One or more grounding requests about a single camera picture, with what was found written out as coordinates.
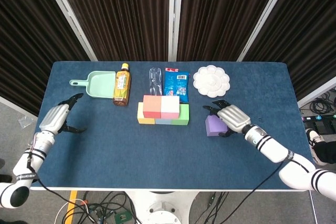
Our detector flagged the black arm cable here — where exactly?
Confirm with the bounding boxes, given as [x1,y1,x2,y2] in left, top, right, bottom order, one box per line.
[230,159,310,219]
[26,153,89,218]

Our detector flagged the coiled black cables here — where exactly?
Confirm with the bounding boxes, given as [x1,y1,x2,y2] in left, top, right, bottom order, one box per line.
[309,97,336,116]

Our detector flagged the clear empty plastic bottle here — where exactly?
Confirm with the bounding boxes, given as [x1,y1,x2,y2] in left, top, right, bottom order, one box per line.
[149,67,163,96]

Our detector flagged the purple foam cube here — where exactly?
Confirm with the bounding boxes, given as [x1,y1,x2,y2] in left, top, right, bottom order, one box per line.
[205,115,228,137]

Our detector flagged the black floor cable tangle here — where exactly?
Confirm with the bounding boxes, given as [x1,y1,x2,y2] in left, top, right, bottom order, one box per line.
[54,191,142,224]
[202,191,229,224]

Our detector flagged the mint green dustpan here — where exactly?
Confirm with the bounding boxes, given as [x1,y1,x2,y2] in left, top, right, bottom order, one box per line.
[69,70,117,100]

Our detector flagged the blue snack bag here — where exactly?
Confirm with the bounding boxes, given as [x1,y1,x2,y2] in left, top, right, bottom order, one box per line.
[162,67,190,103]

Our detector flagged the clear plastic bag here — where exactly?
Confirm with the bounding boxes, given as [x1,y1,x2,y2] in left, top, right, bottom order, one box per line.
[17,115,35,128]

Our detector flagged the yellow foam cube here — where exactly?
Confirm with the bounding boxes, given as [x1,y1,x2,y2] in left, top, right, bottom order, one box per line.
[137,101,156,124]

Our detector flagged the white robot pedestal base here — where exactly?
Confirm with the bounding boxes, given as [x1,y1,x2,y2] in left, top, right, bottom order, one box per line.
[125,189,200,224]

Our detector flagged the black trouser leg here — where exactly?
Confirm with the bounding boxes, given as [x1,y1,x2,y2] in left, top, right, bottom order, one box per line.
[313,140,336,166]

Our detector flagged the green foam cube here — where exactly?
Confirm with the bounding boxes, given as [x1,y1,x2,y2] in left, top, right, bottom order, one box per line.
[170,103,190,126]

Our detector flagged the white floor cable loop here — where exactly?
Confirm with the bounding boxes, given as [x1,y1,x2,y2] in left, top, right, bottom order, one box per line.
[54,199,92,224]

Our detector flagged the blue felt table cover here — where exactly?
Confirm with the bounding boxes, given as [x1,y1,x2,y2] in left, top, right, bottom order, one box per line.
[28,60,314,190]

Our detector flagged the black power strip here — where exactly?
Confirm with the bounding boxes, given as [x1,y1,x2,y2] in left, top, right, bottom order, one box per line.
[301,114,336,125]

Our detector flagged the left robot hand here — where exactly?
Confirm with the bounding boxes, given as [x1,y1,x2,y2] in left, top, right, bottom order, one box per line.
[38,93,87,134]

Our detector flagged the red foam cube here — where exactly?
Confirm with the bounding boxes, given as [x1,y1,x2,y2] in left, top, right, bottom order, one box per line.
[142,94,162,119]

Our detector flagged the white sneaker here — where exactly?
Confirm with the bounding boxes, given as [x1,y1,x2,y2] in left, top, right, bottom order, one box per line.
[305,129,326,166]

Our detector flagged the green circuit board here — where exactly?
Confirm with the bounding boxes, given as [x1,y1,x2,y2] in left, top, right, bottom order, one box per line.
[114,210,131,223]

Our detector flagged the amber tea bottle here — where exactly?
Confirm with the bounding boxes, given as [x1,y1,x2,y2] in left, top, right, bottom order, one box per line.
[112,62,131,107]

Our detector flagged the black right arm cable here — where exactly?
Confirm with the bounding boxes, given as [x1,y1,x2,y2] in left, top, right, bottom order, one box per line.
[230,159,310,219]

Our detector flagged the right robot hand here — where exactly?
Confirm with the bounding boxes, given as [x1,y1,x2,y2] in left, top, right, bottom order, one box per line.
[202,99,252,138]

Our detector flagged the white flower paint palette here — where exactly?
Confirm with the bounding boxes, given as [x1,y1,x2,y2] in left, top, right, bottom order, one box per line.
[193,65,231,98]

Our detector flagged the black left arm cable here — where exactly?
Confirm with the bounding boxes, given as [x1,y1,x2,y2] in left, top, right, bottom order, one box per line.
[26,153,89,218]

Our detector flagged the pink foam cube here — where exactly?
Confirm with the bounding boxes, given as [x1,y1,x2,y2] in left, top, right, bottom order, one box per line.
[160,95,181,120]

